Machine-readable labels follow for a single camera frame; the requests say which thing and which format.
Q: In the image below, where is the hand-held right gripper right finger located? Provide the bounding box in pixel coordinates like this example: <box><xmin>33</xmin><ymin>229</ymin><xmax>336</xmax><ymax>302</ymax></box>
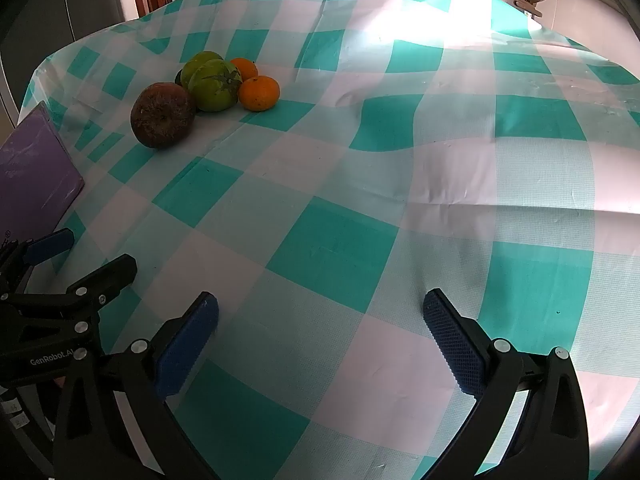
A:
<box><xmin>422</xmin><ymin>287</ymin><xmax>591</xmax><ymax>480</ymax></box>

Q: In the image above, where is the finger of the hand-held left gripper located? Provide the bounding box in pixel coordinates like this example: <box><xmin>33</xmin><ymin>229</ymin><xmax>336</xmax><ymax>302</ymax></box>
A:
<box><xmin>10</xmin><ymin>254</ymin><xmax>138</xmax><ymax>336</ymax></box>
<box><xmin>0</xmin><ymin>228</ymin><xmax>76</xmax><ymax>295</ymax></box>

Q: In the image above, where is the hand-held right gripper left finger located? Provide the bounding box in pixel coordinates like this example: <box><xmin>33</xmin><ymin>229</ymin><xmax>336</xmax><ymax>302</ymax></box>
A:
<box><xmin>52</xmin><ymin>291</ymin><xmax>221</xmax><ymax>480</ymax></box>

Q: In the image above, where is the purple storage box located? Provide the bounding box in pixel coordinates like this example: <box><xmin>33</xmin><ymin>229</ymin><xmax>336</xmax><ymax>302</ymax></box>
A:
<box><xmin>0</xmin><ymin>100</ymin><xmax>85</xmax><ymax>256</ymax></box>

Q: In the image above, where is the large brown fruit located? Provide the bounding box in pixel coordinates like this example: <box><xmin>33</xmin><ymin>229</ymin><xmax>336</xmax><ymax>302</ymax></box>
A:
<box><xmin>130</xmin><ymin>82</ymin><xmax>196</xmax><ymax>150</ymax></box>

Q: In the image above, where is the green tomato with stem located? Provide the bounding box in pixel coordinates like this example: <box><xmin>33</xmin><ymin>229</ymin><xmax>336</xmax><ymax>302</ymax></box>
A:
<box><xmin>189</xmin><ymin>59</ymin><xmax>243</xmax><ymax>113</ymax></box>

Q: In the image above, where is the orange tangerine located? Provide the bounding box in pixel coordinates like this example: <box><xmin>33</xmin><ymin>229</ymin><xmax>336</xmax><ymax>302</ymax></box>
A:
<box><xmin>238</xmin><ymin>75</ymin><xmax>281</xmax><ymax>112</ymax></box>
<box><xmin>229</xmin><ymin>57</ymin><xmax>259</xmax><ymax>82</ymax></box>

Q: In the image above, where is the teal checked tablecloth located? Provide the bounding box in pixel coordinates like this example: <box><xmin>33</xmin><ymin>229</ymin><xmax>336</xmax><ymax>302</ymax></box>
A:
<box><xmin>20</xmin><ymin>0</ymin><xmax>640</xmax><ymax>480</ymax></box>

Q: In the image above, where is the smooth green fruit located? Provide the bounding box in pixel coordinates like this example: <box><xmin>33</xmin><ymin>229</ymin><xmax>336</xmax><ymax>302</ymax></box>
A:
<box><xmin>180</xmin><ymin>51</ymin><xmax>225</xmax><ymax>88</ymax></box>

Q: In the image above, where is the grey refrigerator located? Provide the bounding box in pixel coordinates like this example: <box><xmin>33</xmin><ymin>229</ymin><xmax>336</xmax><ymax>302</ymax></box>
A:
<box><xmin>0</xmin><ymin>0</ymin><xmax>138</xmax><ymax>126</ymax></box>

